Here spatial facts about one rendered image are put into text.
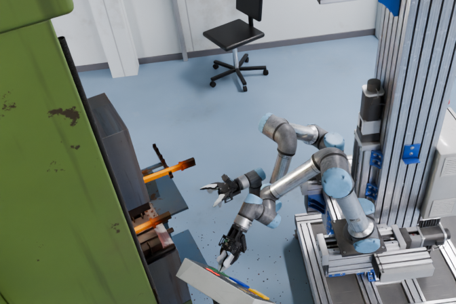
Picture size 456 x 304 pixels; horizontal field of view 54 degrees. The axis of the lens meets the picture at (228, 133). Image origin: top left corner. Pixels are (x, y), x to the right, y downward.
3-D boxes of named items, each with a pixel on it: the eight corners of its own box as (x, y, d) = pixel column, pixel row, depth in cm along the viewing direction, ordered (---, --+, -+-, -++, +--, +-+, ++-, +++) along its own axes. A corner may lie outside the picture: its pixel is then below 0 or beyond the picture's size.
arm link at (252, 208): (267, 201, 199) (252, 193, 196) (256, 224, 197) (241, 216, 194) (259, 199, 206) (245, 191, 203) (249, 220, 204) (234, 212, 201)
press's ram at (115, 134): (121, 152, 217) (98, 83, 192) (150, 201, 189) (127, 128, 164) (34, 187, 203) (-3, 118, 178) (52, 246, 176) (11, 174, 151)
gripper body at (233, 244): (216, 245, 193) (229, 220, 196) (224, 249, 201) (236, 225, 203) (231, 254, 189) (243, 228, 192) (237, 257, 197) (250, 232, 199)
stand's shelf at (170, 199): (166, 169, 299) (165, 167, 297) (188, 208, 270) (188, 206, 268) (123, 186, 290) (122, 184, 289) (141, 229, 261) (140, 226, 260)
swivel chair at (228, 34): (264, 58, 532) (260, -32, 465) (271, 89, 479) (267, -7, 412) (208, 64, 534) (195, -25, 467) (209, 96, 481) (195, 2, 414)
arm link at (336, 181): (378, 227, 213) (343, 148, 183) (384, 254, 201) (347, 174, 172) (353, 233, 217) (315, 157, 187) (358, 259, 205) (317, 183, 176)
